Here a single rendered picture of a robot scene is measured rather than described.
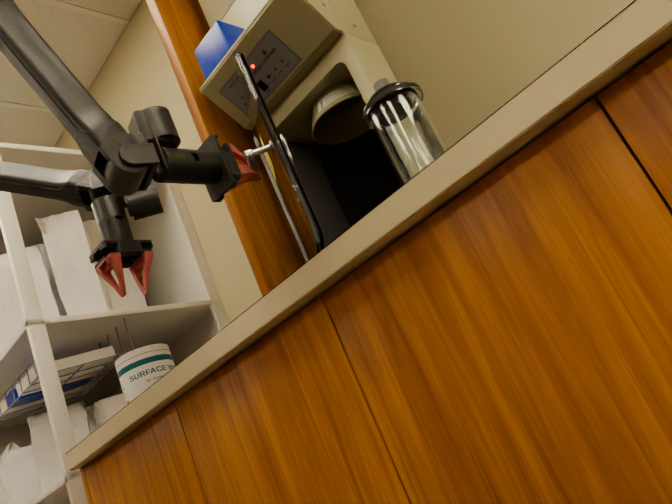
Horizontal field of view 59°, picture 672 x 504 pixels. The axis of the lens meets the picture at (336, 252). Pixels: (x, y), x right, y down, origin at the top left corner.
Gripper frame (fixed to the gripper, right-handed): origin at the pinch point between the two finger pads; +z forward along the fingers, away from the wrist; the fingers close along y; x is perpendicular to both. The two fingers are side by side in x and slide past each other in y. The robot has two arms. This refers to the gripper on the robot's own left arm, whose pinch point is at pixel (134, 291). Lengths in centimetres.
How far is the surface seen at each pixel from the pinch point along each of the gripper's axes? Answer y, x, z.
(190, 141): 76, 55, -86
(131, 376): 13.0, 32.5, 6.6
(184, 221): 72, 70, -59
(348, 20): 37, -46, -36
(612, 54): 3, -86, 19
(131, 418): 3.2, 19.6, 18.8
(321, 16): 28, -46, -34
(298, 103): 33, -29, -28
